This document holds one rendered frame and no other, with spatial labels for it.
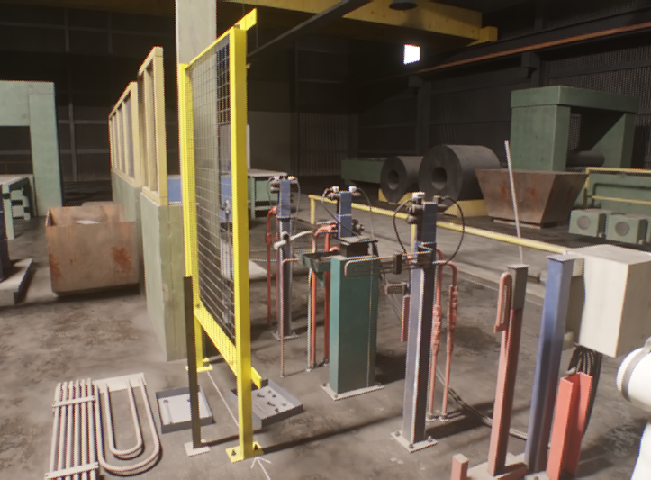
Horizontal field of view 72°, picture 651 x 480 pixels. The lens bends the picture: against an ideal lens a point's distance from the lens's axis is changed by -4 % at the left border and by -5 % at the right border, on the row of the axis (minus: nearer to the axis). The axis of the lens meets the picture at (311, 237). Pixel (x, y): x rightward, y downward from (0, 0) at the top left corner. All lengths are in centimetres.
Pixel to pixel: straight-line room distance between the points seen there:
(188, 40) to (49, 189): 815
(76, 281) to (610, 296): 410
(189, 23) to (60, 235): 232
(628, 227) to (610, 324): 565
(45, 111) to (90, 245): 661
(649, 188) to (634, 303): 853
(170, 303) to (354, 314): 120
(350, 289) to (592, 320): 116
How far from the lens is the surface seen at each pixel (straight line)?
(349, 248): 252
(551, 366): 215
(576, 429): 236
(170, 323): 316
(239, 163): 186
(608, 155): 1362
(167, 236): 301
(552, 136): 1132
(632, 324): 217
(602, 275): 209
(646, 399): 76
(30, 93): 1113
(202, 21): 321
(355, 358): 271
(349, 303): 257
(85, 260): 467
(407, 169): 1187
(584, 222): 803
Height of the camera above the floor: 135
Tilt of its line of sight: 11 degrees down
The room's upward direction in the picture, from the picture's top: straight up
